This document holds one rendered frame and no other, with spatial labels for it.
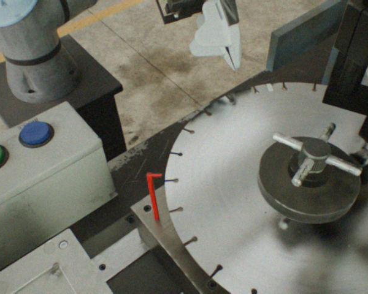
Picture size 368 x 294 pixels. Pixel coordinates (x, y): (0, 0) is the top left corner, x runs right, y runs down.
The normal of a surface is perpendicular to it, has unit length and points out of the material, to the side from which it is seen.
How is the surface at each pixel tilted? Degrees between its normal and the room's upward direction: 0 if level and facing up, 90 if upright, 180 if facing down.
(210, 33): 37
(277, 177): 5
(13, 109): 0
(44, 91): 72
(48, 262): 0
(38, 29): 90
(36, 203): 90
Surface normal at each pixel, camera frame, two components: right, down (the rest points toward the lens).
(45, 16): 0.81, 0.40
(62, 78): 0.75, 0.24
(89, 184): 0.61, 0.60
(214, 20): 0.19, -0.08
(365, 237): -0.04, -0.63
